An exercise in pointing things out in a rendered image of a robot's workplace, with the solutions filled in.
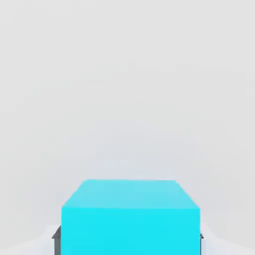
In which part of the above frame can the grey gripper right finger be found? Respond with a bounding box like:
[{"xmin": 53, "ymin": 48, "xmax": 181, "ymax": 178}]
[{"xmin": 199, "ymin": 224, "xmax": 245, "ymax": 255}]

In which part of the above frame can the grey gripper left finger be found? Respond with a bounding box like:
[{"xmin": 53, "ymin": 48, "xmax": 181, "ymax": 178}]
[{"xmin": 11, "ymin": 225, "xmax": 62, "ymax": 255}]

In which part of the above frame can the small cyan cube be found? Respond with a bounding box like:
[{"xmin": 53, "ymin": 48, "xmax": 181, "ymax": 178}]
[{"xmin": 60, "ymin": 179, "xmax": 201, "ymax": 255}]

